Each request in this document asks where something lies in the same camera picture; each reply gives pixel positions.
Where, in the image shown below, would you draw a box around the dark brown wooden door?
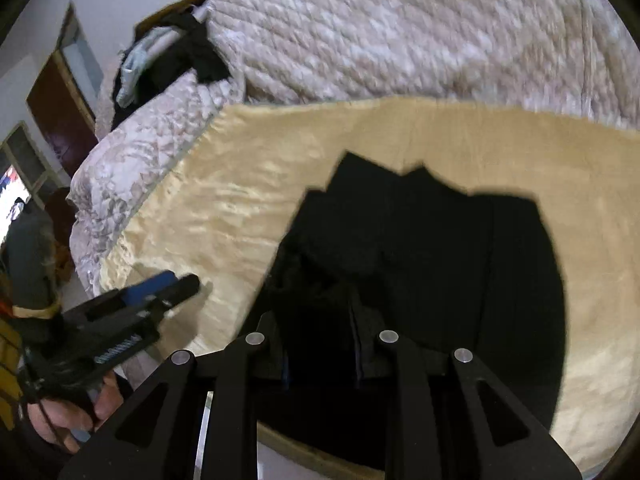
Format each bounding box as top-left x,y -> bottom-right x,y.
25,52 -> 98,177

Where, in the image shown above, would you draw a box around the cream satin sheet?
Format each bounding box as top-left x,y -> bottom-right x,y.
100,97 -> 640,476

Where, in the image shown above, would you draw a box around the black pants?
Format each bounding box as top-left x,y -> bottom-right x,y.
255,150 -> 568,456

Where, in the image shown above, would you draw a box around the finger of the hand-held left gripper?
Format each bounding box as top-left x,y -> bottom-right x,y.
117,270 -> 178,309
142,274 -> 202,313

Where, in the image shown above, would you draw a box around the wooden headboard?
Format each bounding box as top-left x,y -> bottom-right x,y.
132,0 -> 210,36

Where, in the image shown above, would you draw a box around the window with pale frame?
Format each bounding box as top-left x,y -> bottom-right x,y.
0,121 -> 60,213

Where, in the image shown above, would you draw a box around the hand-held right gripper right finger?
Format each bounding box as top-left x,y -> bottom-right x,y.
350,305 -> 583,480

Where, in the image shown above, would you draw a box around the black garment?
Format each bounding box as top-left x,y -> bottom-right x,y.
110,10 -> 233,131

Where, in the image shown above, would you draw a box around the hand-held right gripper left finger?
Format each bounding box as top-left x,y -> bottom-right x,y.
57,310 -> 293,480

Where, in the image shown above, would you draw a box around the floral quilted bedspread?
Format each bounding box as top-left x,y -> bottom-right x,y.
67,0 -> 640,301

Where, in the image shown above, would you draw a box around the dark grey cloth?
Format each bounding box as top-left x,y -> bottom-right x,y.
0,207 -> 68,333

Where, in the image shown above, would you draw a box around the person's left hand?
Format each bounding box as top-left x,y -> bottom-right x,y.
27,370 -> 126,453

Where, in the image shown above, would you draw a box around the light blue cloth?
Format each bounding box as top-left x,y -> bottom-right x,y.
120,27 -> 177,108

